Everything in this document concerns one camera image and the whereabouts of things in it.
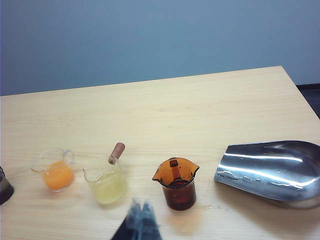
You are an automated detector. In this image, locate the clear cup with wooden handle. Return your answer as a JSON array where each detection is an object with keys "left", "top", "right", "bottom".
[{"left": 82, "top": 142, "right": 128, "bottom": 205}]

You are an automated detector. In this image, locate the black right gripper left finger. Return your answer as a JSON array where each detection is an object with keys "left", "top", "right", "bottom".
[{"left": 109, "top": 198, "right": 142, "bottom": 240}]

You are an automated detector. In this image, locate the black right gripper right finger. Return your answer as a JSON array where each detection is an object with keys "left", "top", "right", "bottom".
[{"left": 140, "top": 199, "right": 163, "bottom": 240}]

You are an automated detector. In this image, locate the clear cup with orange juice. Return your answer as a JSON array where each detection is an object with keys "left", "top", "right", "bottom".
[{"left": 30, "top": 147, "right": 75, "bottom": 193}]

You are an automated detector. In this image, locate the stainless steel ice scoop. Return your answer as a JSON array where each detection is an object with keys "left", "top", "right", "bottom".
[{"left": 213, "top": 139, "right": 320, "bottom": 210}]

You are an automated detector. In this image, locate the amber glass measuring cup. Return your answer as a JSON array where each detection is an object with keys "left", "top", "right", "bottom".
[{"left": 151, "top": 157, "right": 200, "bottom": 211}]

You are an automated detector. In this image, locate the smoky grey glass measuring cup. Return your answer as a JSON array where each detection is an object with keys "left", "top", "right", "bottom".
[{"left": 0, "top": 166, "right": 15, "bottom": 206}]

